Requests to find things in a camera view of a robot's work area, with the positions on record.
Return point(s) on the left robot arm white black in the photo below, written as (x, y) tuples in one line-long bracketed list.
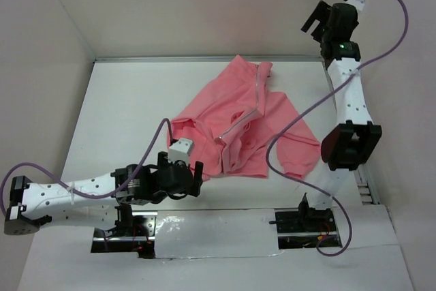
[(103, 202)]

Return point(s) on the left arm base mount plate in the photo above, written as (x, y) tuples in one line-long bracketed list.
[(138, 239)]

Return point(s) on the pink zip jacket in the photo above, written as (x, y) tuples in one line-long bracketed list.
[(232, 120)]

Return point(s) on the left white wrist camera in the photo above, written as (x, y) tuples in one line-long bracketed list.
[(180, 151)]

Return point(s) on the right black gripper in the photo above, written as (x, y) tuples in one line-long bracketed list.
[(327, 9)]

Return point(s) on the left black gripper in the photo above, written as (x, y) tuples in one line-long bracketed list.
[(194, 190)]

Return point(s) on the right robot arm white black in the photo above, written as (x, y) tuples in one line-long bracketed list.
[(355, 135)]

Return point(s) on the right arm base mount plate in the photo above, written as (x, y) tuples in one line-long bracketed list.
[(298, 231)]

